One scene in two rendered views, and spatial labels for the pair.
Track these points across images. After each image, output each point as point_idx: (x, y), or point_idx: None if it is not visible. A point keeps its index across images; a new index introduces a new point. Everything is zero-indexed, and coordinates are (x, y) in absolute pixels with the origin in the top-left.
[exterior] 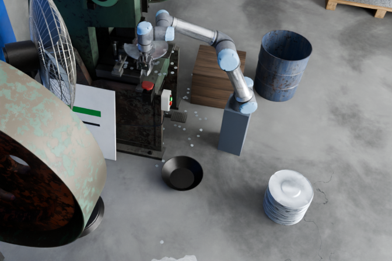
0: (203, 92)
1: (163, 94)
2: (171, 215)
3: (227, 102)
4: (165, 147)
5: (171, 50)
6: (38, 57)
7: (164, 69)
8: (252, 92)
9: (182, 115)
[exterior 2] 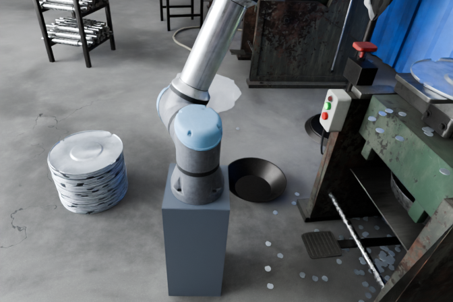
0: None
1: (342, 91)
2: (241, 148)
3: (228, 181)
4: (306, 225)
5: (414, 86)
6: None
7: (410, 158)
8: (171, 87)
9: (317, 249)
